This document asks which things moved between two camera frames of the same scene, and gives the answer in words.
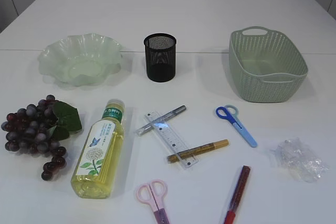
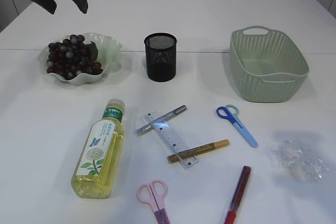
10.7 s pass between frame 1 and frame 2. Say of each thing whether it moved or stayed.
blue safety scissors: stayed
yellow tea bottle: stayed
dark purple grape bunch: moved
